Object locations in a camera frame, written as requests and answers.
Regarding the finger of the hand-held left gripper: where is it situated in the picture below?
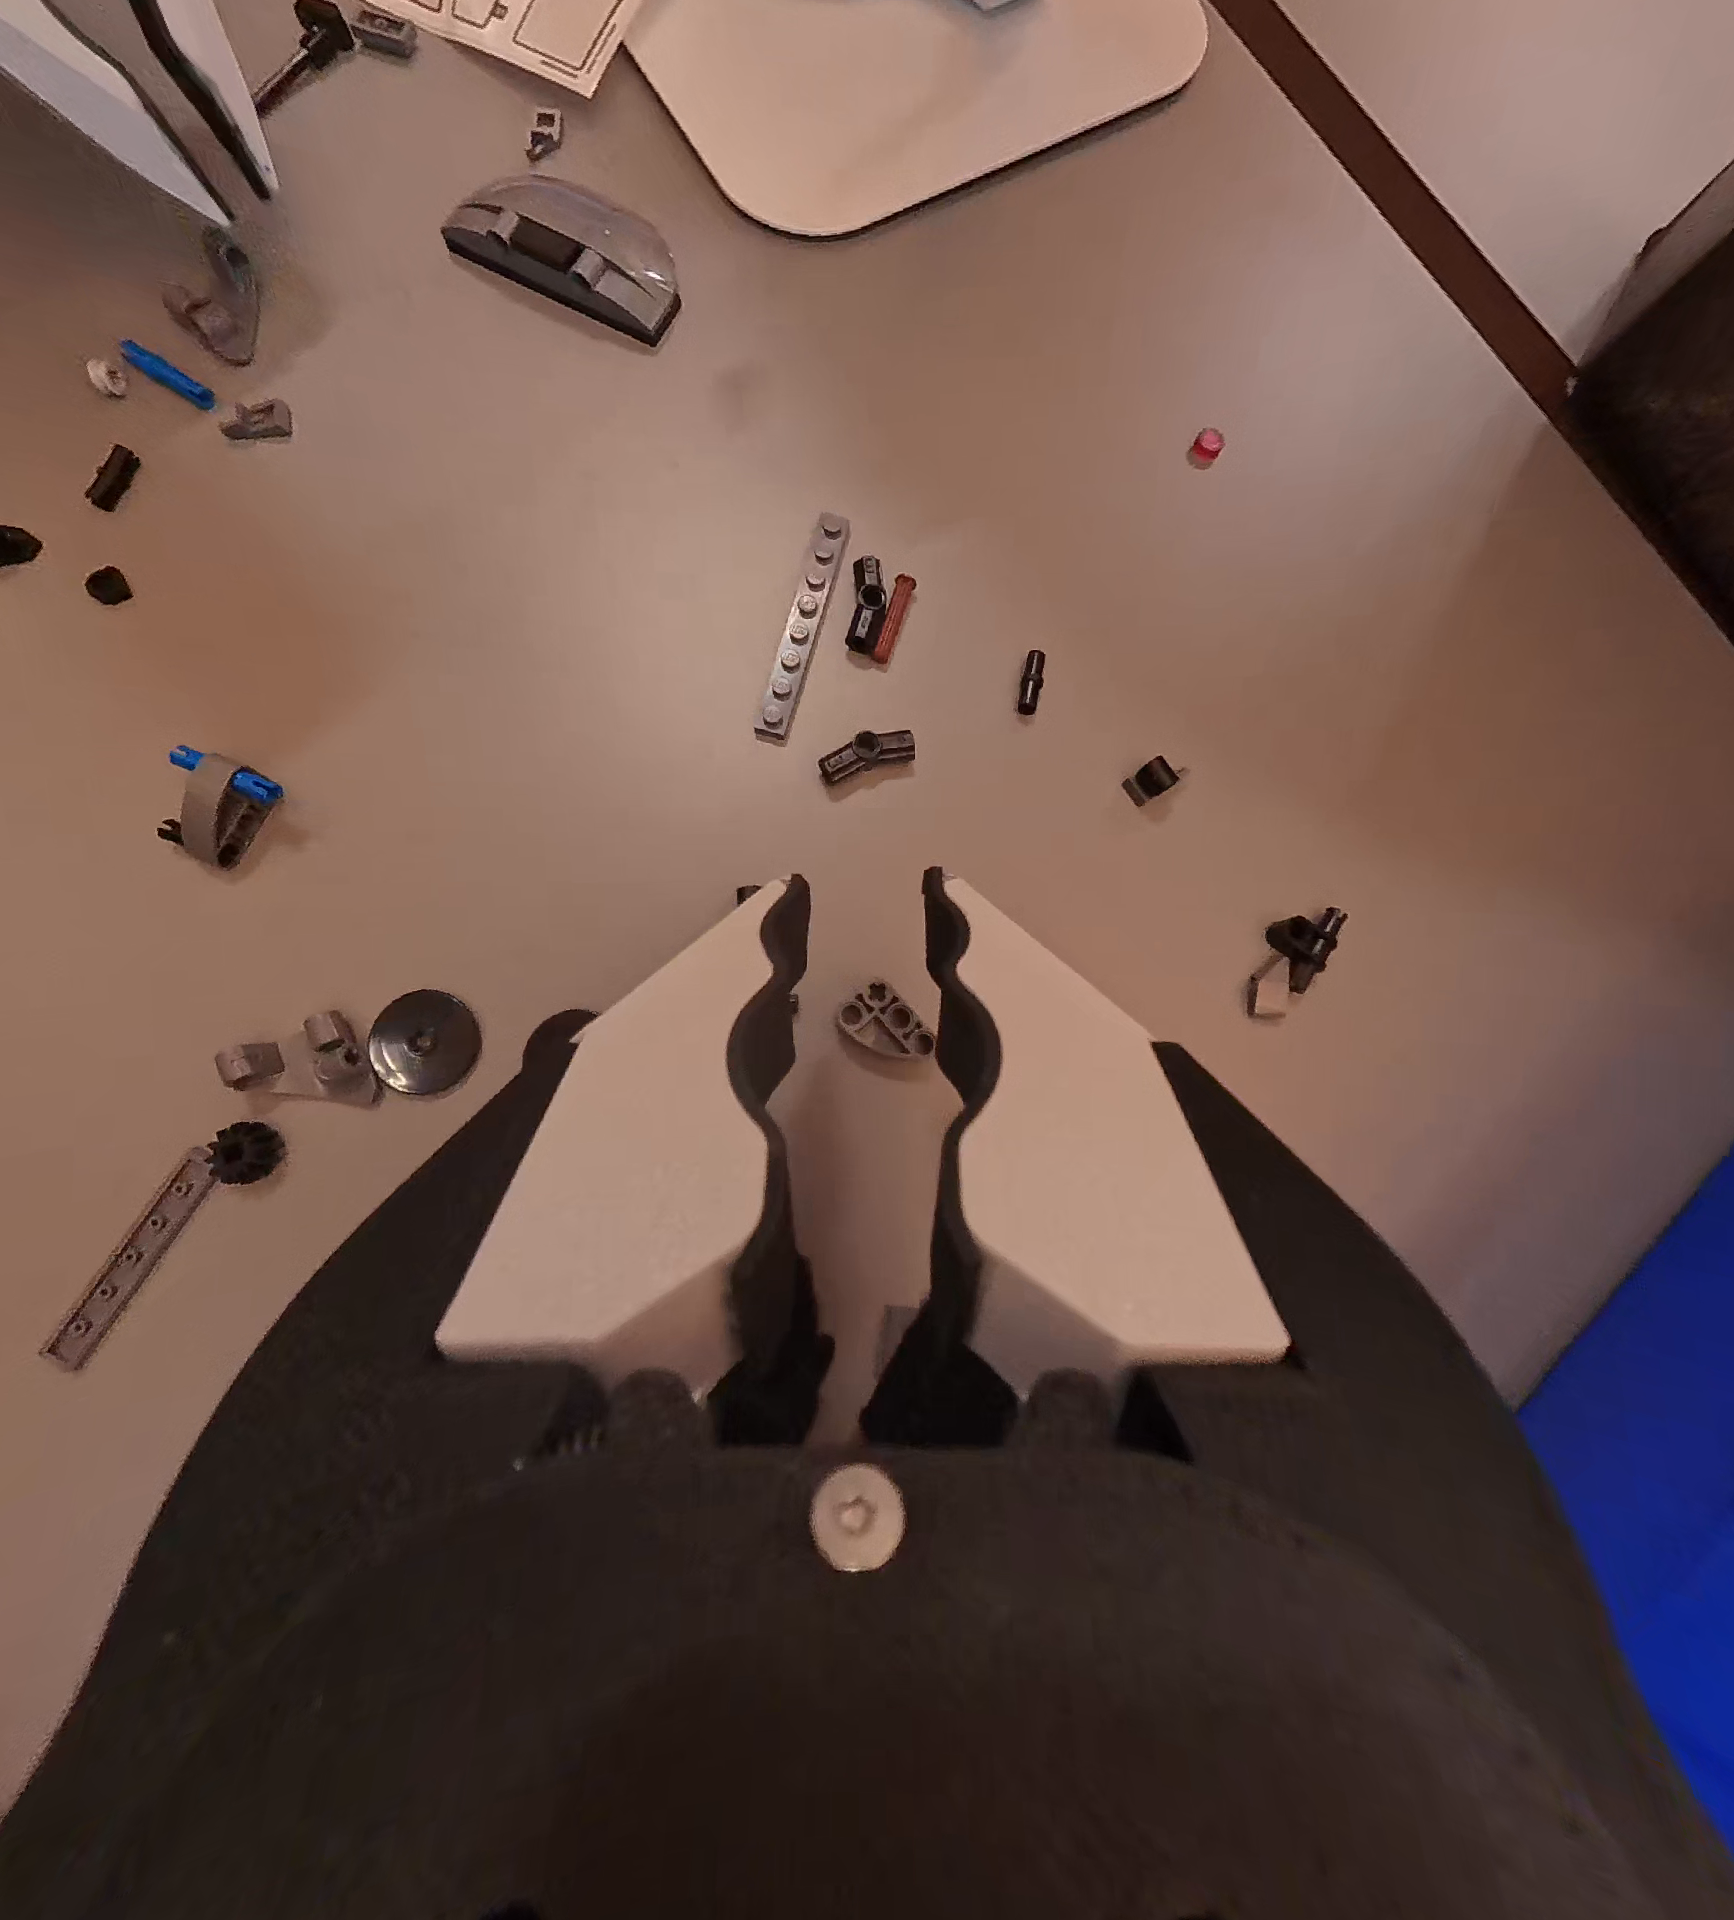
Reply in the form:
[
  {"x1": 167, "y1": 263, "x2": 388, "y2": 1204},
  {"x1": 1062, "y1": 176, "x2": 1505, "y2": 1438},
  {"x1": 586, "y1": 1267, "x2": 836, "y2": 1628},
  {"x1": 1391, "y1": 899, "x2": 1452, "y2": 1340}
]
[
  {"x1": 91, "y1": 0, "x2": 283, "y2": 209},
  {"x1": 0, "y1": 0, "x2": 236, "y2": 233}
]

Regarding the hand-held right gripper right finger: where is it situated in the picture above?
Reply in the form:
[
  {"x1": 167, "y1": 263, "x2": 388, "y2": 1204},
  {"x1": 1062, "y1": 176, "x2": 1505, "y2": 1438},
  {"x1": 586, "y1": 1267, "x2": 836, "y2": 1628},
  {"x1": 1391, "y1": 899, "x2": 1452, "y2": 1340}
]
[{"x1": 867, "y1": 865, "x2": 1295, "y2": 1446}]

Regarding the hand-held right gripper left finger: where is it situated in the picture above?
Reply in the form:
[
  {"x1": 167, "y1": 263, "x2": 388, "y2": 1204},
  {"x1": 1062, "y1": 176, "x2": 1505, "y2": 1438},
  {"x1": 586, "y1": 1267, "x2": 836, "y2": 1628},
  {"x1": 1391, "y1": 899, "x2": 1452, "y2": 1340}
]
[{"x1": 432, "y1": 870, "x2": 835, "y2": 1446}]

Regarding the grey liftarm with blue pins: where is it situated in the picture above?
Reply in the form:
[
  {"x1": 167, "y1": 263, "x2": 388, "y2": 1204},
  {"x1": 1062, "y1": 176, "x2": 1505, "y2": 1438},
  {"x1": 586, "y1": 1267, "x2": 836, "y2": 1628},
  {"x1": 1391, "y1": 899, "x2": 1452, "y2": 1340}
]
[{"x1": 168, "y1": 744, "x2": 286, "y2": 821}]

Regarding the transparent lego canopy piece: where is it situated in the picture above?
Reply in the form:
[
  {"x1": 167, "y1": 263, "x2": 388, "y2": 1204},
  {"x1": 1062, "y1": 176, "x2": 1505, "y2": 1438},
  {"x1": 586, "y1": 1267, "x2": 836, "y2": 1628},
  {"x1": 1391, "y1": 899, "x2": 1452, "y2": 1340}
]
[{"x1": 439, "y1": 173, "x2": 686, "y2": 352}]

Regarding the black axle with knob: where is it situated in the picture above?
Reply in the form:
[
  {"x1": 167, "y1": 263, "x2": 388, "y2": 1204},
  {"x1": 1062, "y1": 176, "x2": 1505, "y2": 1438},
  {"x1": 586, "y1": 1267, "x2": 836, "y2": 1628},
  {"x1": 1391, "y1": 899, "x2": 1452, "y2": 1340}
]
[{"x1": 253, "y1": 0, "x2": 363, "y2": 117}]

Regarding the grey curved panel piece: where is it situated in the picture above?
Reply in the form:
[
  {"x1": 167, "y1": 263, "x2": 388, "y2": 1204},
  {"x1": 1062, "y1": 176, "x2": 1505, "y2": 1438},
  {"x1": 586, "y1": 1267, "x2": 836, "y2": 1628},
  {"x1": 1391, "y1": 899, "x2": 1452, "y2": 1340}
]
[{"x1": 159, "y1": 225, "x2": 264, "y2": 370}]

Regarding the dark round dish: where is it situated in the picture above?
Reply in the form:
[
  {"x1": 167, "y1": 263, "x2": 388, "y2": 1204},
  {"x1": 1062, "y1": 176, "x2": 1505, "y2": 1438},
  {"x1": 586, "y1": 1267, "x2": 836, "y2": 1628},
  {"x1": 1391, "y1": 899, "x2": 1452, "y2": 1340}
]
[{"x1": 366, "y1": 988, "x2": 484, "y2": 1104}]

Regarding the grey triangular liftarm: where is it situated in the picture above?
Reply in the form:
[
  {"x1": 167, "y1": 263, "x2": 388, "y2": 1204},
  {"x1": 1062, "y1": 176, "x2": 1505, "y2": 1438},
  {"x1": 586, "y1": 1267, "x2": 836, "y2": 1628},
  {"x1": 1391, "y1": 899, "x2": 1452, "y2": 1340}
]
[{"x1": 832, "y1": 980, "x2": 941, "y2": 1063}]

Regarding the blue pin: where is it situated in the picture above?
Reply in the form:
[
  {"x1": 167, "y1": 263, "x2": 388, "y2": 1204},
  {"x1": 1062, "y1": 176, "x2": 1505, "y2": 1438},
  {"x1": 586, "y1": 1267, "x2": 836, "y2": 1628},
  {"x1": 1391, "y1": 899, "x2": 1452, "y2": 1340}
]
[{"x1": 118, "y1": 339, "x2": 218, "y2": 415}]

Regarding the white sticker sheet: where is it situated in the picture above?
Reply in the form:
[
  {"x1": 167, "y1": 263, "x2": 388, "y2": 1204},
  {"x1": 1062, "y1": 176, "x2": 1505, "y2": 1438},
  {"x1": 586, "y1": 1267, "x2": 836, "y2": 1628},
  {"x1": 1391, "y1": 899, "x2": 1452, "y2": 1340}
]
[{"x1": 357, "y1": 0, "x2": 649, "y2": 102}]

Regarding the black connector with grey slope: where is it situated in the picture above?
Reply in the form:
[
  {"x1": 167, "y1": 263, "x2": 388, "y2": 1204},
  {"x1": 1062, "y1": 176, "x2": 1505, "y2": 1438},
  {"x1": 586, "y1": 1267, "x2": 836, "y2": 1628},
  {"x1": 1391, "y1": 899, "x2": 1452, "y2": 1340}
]
[{"x1": 1244, "y1": 906, "x2": 1351, "y2": 1024}]

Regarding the thin grey holed plate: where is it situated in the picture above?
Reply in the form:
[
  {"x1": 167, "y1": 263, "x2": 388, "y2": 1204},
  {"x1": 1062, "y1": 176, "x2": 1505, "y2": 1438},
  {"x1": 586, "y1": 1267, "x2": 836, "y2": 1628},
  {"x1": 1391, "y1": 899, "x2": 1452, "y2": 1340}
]
[{"x1": 40, "y1": 1146, "x2": 228, "y2": 1373}]

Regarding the long grey studded plate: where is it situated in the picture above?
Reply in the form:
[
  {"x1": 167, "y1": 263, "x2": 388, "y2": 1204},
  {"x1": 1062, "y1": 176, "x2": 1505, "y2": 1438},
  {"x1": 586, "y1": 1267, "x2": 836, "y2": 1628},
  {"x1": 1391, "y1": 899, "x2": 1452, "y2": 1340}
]
[{"x1": 752, "y1": 510, "x2": 852, "y2": 748}]

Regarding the blue plastic bin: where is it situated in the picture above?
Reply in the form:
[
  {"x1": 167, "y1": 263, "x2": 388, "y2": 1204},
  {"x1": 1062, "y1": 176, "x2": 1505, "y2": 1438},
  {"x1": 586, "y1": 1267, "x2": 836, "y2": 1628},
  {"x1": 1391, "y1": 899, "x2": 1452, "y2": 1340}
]
[{"x1": 1516, "y1": 1032, "x2": 1734, "y2": 1920}]

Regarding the white rounded board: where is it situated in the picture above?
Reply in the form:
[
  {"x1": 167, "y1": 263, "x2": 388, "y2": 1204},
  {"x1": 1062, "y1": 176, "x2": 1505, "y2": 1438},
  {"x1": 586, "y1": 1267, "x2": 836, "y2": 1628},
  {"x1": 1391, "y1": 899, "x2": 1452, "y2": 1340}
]
[{"x1": 624, "y1": 0, "x2": 1213, "y2": 240}]

